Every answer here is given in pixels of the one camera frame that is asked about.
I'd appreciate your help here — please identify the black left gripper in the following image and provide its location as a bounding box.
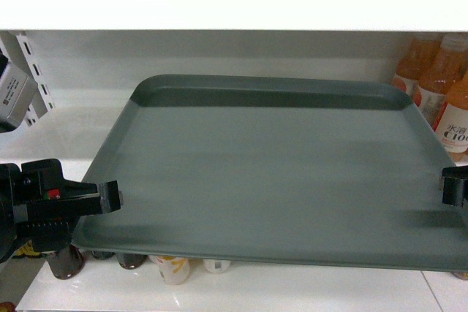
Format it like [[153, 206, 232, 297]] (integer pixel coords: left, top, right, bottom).
[[1, 159, 123, 263]]

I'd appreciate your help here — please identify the white metal shelf unit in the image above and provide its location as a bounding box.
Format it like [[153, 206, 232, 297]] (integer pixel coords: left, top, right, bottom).
[[1, 0, 467, 311]]

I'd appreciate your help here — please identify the orange juice bottle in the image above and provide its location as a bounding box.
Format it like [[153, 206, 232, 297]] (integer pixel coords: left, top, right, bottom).
[[392, 33, 442, 97], [433, 73, 467, 161], [412, 33, 467, 126]]

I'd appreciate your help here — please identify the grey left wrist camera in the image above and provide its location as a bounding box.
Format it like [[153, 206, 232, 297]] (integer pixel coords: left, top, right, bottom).
[[0, 54, 37, 133]]

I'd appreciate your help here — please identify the yellow white drink can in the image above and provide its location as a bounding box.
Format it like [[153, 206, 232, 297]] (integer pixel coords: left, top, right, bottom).
[[151, 256, 190, 285]]

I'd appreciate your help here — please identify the dark drink bottle left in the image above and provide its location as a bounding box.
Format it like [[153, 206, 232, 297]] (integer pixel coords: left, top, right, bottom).
[[45, 245, 85, 280]]

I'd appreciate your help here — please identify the orange juice bottle front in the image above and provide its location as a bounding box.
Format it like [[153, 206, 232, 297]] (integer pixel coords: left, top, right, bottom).
[[433, 73, 467, 161]]

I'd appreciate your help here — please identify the white slotted shelf upright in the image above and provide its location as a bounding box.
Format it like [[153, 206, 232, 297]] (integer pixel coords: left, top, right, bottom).
[[1, 31, 55, 126]]

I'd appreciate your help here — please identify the grey rectangular tray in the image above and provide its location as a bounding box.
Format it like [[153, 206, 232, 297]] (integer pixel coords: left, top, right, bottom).
[[73, 75, 467, 271]]

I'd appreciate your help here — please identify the dark drink bottle right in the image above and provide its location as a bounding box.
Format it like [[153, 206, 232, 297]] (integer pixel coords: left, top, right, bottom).
[[116, 253, 147, 270]]

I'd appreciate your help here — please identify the orange juice bottle back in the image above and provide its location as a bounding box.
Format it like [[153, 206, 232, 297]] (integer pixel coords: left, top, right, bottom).
[[392, 33, 442, 97]]

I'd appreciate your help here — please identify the orange juice bottle middle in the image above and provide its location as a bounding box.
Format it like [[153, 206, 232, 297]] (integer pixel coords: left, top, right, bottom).
[[412, 33, 467, 126]]

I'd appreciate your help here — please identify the dark drink bottle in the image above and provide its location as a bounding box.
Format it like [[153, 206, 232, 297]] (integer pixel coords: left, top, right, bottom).
[[116, 253, 147, 270], [45, 245, 85, 280]]

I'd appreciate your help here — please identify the white labelled drink can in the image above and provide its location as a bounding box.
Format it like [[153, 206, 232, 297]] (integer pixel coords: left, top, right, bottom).
[[203, 259, 231, 274]]

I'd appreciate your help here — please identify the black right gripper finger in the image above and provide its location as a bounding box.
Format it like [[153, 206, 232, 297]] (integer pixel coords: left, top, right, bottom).
[[442, 166, 467, 207]]

